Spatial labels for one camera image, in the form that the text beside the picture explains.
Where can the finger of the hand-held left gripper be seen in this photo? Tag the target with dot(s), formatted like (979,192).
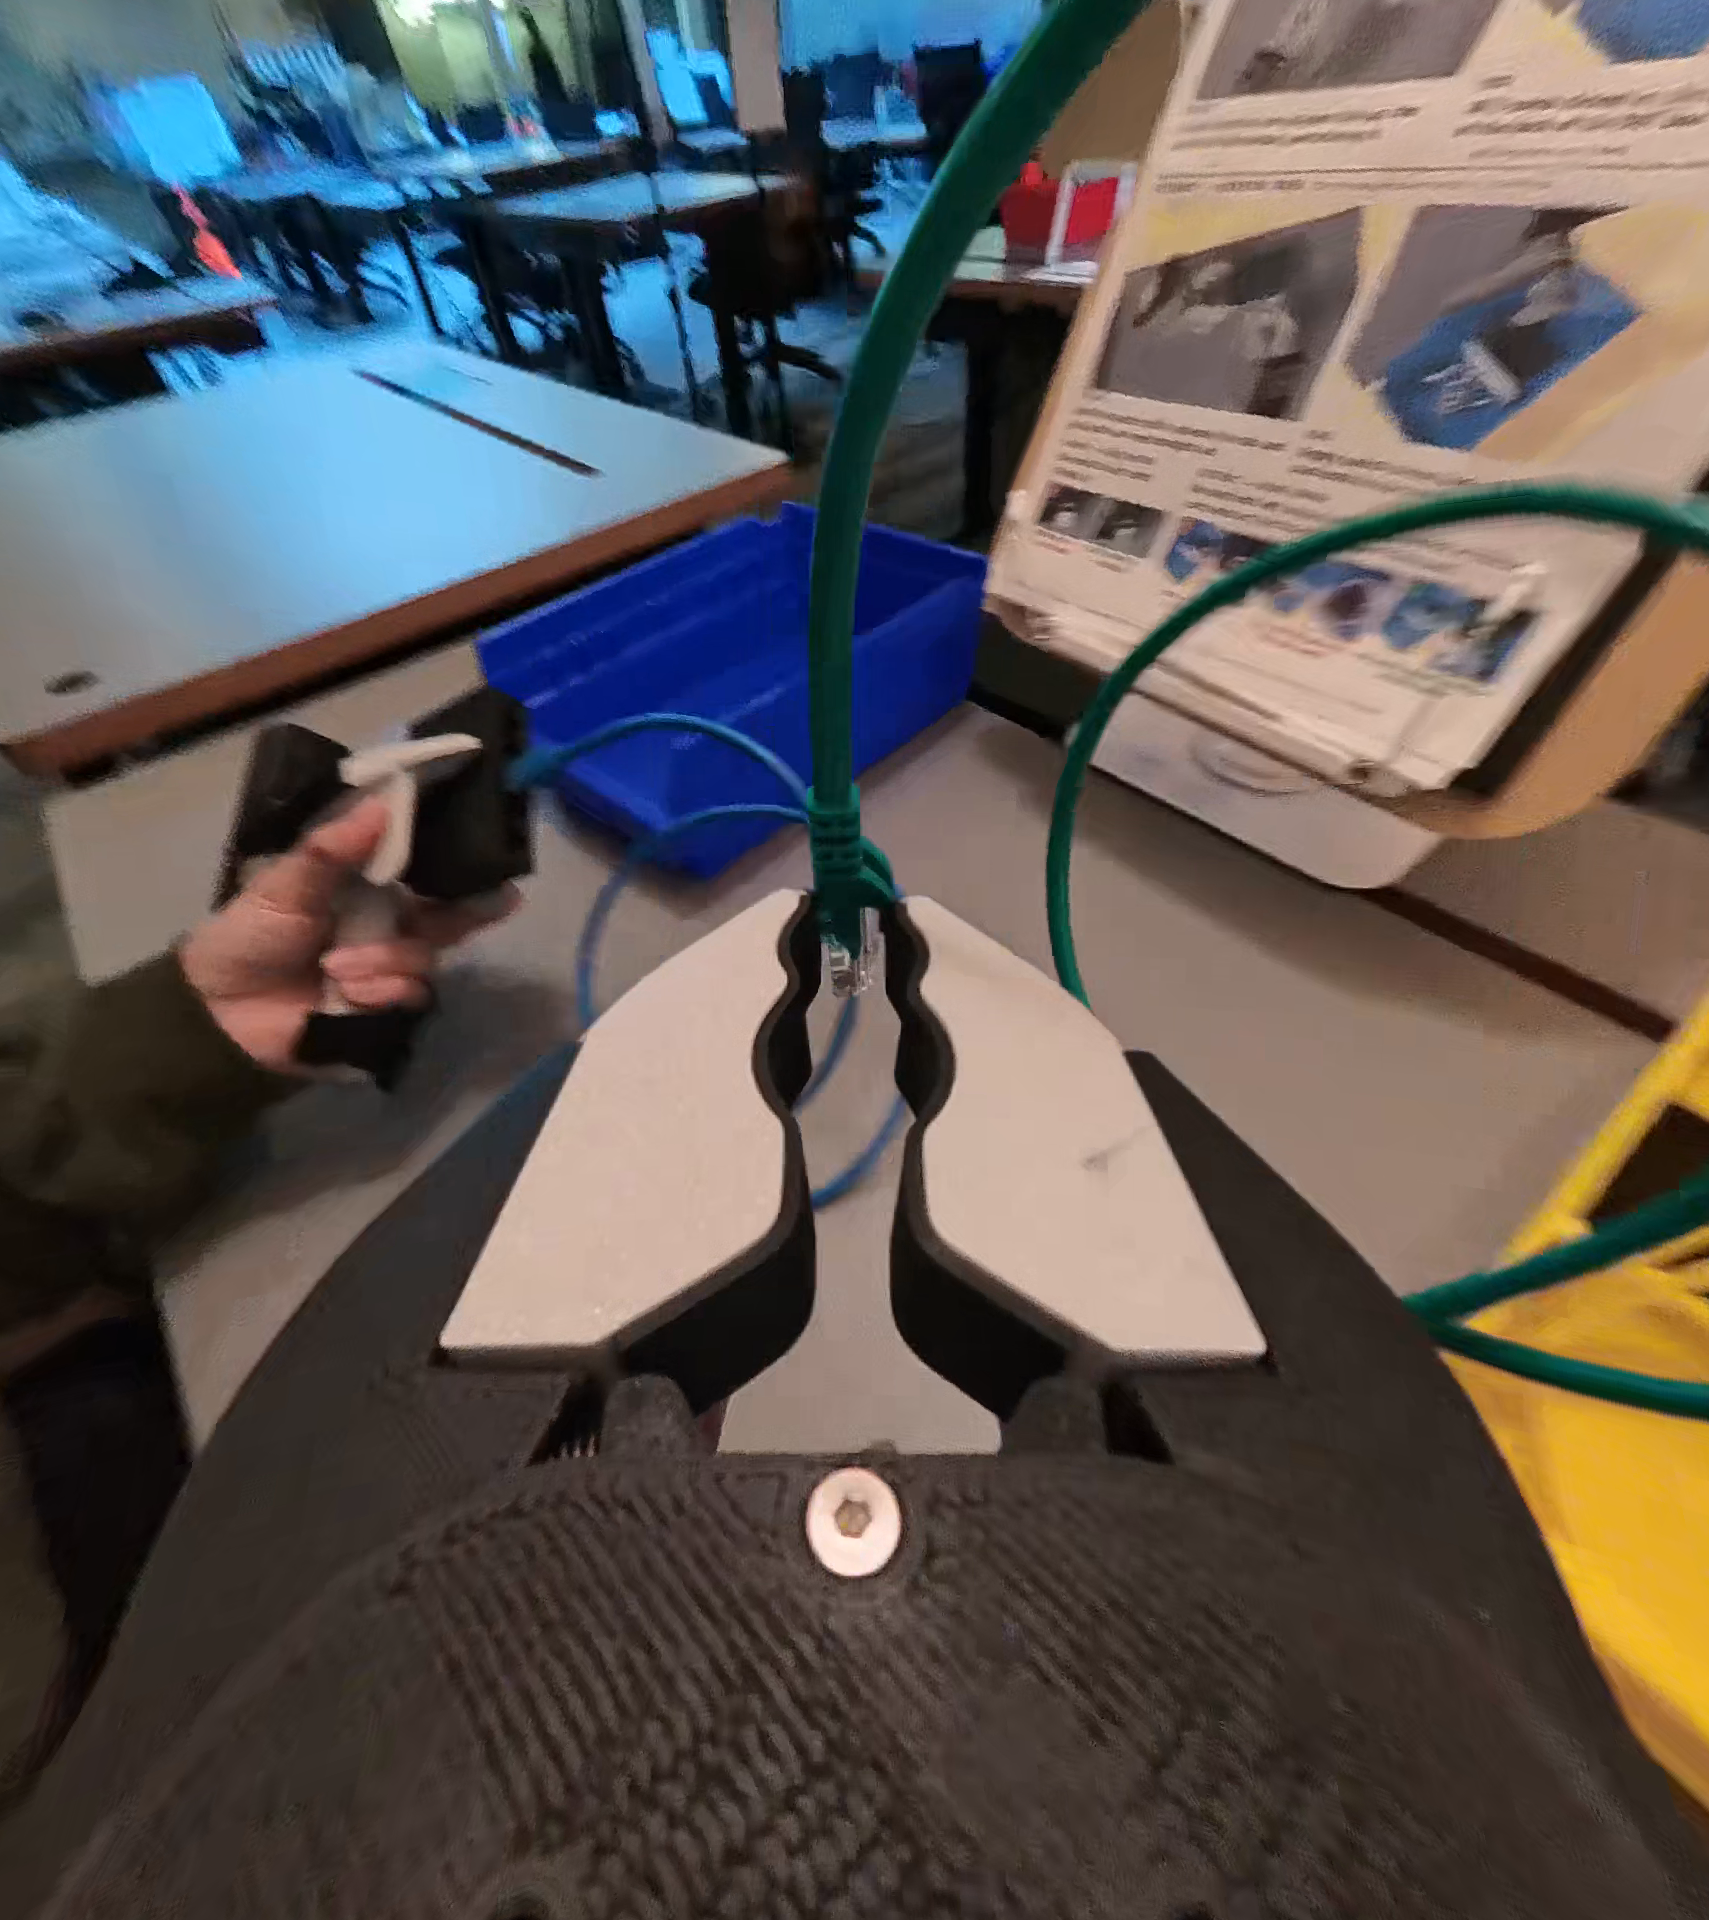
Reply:
(411,756)

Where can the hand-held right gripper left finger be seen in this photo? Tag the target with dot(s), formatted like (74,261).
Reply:
(629,1168)

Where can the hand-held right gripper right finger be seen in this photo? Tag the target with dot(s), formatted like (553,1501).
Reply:
(1080,1185)

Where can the blue plastic bin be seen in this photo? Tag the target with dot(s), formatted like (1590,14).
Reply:
(707,632)

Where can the yellow plastic bin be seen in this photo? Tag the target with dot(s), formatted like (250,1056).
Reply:
(1665,1573)

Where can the person's left forearm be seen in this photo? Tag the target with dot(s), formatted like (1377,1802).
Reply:
(47,1141)

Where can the person's left hand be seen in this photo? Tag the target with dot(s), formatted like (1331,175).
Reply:
(270,944)

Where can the grey table with slot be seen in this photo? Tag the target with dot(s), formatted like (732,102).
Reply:
(270,494)

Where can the grey stand base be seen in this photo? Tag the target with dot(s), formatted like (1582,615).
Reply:
(1245,816)

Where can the black office chair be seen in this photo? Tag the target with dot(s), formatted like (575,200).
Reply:
(765,283)

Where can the black bin divider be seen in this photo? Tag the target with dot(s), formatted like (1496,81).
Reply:
(1679,1148)

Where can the red plastic bin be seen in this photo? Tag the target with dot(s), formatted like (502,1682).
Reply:
(1049,208)

